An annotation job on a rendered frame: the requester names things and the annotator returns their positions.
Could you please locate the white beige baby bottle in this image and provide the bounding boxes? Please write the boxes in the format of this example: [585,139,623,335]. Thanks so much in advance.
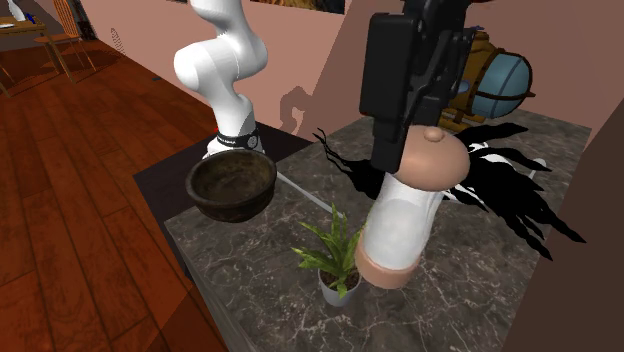
[354,125,472,290]

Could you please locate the black and white spiky figure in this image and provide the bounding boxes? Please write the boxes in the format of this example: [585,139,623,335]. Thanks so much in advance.
[311,121,587,262]

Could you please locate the dark wall picture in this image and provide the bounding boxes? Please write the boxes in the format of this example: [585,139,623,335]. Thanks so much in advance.
[250,0,346,15]

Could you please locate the dark brown bowl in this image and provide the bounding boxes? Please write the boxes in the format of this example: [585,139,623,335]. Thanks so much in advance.
[185,148,279,224]

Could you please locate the brown and blue globe lantern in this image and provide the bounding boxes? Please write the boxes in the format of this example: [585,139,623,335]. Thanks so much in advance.
[437,28,536,134]

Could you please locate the green plant in white pot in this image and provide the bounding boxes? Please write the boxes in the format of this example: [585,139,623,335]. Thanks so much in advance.
[291,203,365,308]

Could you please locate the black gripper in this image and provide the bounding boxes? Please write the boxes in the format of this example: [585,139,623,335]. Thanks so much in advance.
[359,0,477,175]

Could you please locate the wooden chair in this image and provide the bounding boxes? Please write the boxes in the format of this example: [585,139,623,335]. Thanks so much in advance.
[32,0,97,85]

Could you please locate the dark robot stand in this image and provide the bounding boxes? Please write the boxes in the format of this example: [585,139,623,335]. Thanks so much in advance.
[132,121,313,286]

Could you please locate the wooden table with items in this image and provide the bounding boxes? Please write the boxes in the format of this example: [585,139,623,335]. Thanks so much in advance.
[0,0,50,99]

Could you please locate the thin white rod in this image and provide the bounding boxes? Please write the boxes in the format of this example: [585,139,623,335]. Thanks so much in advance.
[275,172,339,216]

